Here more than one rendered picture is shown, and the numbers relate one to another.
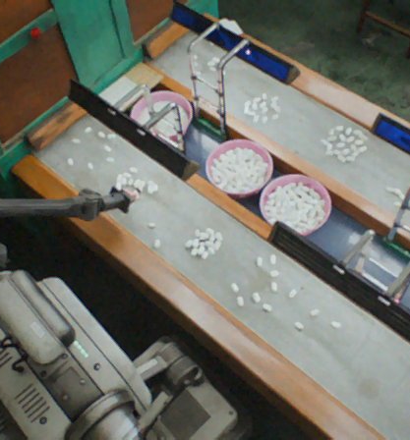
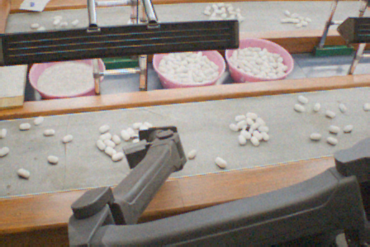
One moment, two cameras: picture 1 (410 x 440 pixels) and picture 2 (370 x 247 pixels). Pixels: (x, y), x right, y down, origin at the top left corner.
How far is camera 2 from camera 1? 1.58 m
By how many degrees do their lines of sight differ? 42
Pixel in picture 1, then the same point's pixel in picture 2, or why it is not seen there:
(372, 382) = not seen: outside the picture
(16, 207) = (142, 187)
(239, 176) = (193, 72)
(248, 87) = (109, 21)
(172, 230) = (211, 143)
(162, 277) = (270, 178)
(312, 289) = (343, 97)
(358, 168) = (251, 21)
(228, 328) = not seen: hidden behind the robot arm
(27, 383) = not seen: outside the picture
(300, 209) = (263, 62)
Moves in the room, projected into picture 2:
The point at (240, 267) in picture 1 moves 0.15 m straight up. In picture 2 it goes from (294, 123) to (306, 88)
